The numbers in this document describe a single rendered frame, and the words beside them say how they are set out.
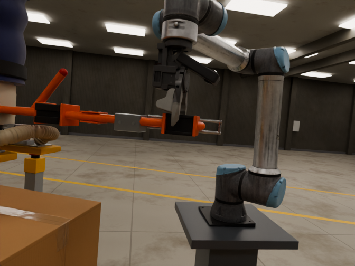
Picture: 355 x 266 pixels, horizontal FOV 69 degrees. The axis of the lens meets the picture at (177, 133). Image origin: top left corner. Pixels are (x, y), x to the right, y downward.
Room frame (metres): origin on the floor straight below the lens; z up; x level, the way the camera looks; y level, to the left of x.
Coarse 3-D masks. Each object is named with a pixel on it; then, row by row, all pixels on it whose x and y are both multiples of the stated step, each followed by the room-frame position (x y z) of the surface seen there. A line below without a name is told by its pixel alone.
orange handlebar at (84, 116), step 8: (0, 112) 0.72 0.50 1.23; (8, 112) 0.72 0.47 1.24; (16, 112) 0.71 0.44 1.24; (24, 112) 0.71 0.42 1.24; (32, 112) 0.70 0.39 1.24; (72, 112) 0.68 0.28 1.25; (80, 112) 0.68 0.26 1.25; (88, 112) 0.67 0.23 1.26; (96, 112) 0.67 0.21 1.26; (104, 112) 0.71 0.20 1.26; (80, 120) 0.68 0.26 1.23; (88, 120) 0.68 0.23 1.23; (96, 120) 0.67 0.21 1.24; (104, 120) 0.67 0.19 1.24; (112, 120) 0.66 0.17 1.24; (144, 120) 0.65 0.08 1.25; (152, 120) 0.64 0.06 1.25; (160, 120) 0.64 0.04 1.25; (200, 128) 0.63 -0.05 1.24
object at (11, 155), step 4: (0, 152) 0.66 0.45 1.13; (4, 152) 0.68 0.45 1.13; (8, 152) 0.68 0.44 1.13; (12, 152) 0.69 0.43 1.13; (0, 156) 0.64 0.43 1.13; (4, 156) 0.65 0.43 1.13; (8, 156) 0.66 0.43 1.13; (12, 156) 0.67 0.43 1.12; (16, 156) 0.69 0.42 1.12; (0, 160) 0.64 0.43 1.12; (4, 160) 0.65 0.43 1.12; (8, 160) 0.67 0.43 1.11
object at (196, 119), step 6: (168, 114) 0.63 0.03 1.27; (162, 120) 0.63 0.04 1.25; (168, 120) 0.64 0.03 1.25; (180, 120) 0.63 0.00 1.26; (186, 120) 0.63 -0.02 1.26; (192, 120) 0.63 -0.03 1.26; (198, 120) 0.65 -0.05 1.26; (162, 126) 0.63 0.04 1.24; (168, 126) 0.64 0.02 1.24; (174, 126) 0.63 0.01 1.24; (180, 126) 0.63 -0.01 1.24; (186, 126) 0.63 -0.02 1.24; (192, 126) 0.63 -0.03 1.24; (162, 132) 0.63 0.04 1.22; (168, 132) 0.63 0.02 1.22; (174, 132) 0.63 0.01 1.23; (180, 132) 0.62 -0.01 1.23; (186, 132) 0.62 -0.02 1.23; (192, 132) 0.61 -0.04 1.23; (198, 132) 0.68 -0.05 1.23
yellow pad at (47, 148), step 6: (12, 144) 0.81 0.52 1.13; (48, 144) 0.85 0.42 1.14; (6, 150) 0.80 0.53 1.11; (12, 150) 0.80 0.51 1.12; (18, 150) 0.79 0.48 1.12; (24, 150) 0.79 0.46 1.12; (30, 150) 0.79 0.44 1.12; (36, 150) 0.78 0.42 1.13; (42, 150) 0.79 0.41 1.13; (48, 150) 0.81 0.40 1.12; (54, 150) 0.84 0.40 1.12; (60, 150) 0.87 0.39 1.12
